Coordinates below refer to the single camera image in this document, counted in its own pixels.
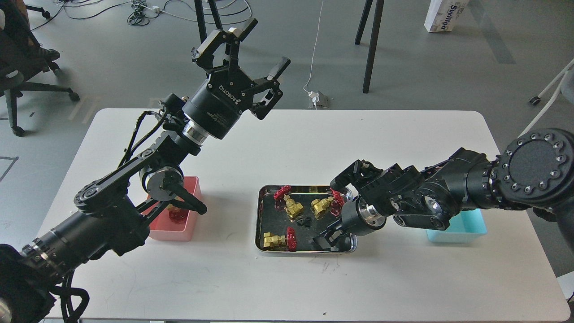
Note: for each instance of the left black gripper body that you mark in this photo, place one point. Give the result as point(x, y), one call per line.
point(217, 103)

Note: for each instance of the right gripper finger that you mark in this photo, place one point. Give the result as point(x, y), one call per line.
point(338, 242)
point(335, 226)

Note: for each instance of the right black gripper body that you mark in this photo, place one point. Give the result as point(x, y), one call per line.
point(360, 218)

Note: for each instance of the brass valve red handle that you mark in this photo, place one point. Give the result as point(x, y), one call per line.
point(178, 215)

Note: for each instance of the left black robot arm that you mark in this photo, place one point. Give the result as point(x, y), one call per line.
point(115, 212)

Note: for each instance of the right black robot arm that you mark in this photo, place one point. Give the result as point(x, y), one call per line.
point(536, 171)

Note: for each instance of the brass valve top right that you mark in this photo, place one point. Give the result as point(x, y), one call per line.
point(332, 204)

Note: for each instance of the black gear centre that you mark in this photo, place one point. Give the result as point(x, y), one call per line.
point(304, 221)

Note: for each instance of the brass valve top left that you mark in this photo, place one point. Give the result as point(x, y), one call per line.
point(284, 202)

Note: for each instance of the brass valve bottom left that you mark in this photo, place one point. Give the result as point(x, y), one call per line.
point(287, 241)

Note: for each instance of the light blue plastic box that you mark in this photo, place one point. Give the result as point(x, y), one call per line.
point(464, 228)

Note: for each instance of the pink plastic box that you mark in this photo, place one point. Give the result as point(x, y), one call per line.
point(175, 224)

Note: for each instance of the white cardboard box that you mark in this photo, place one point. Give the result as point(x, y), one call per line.
point(443, 14)

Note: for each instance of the black table leg left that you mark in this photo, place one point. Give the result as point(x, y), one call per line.
point(201, 19)

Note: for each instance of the black table leg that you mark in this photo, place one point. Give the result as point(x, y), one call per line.
point(201, 19)
point(376, 26)

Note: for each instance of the silver metal tray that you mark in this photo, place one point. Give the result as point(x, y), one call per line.
point(276, 222)

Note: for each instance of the white power adapter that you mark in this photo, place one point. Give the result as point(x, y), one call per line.
point(318, 100)

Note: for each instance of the black table leg right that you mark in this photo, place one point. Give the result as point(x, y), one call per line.
point(376, 26)

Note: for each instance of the black office chair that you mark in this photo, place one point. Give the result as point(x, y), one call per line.
point(21, 59)

